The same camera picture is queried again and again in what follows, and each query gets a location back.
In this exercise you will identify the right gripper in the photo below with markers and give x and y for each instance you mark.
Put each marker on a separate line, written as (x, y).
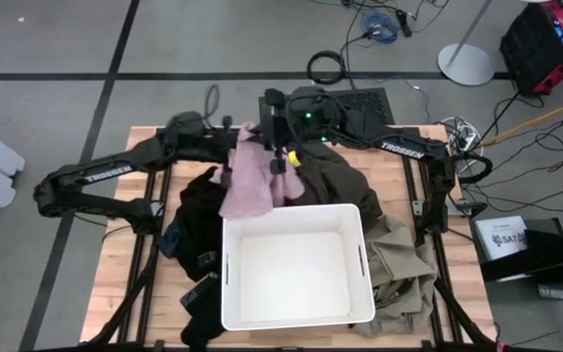
(277, 127)

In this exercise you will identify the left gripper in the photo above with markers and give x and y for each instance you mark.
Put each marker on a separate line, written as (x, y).
(220, 144)

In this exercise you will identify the pink towel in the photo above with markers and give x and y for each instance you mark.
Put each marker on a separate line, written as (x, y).
(249, 186)

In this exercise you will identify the large black garment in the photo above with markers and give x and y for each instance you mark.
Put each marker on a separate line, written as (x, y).
(201, 215)

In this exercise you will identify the dark olive hoodie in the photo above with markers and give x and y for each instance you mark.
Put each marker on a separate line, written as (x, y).
(340, 181)

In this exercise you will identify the blue t-shirt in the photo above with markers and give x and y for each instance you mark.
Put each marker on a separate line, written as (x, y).
(170, 239)

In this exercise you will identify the white woven plastic basket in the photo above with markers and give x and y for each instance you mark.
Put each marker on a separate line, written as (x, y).
(296, 274)

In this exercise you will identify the khaki garment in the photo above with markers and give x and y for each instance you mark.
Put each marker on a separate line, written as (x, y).
(399, 264)

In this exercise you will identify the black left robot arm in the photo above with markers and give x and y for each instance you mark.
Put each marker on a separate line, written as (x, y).
(108, 171)

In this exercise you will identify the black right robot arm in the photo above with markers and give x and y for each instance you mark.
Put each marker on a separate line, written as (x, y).
(403, 149)

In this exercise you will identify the black floor grille mat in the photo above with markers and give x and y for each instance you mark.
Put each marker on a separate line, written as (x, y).
(369, 105)

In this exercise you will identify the black power strip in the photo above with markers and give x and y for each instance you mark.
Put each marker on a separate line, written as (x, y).
(403, 22)

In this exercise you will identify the white power strip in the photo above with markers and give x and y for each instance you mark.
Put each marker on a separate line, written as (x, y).
(464, 142)

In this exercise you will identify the white round stand base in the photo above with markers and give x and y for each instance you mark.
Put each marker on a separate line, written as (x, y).
(464, 66)

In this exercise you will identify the white printed box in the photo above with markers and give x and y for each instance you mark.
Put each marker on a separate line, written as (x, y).
(501, 237)

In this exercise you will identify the black and red case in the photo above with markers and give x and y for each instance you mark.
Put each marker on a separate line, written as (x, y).
(531, 49)

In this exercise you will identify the black cart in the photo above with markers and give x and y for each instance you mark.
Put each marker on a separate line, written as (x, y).
(555, 249)

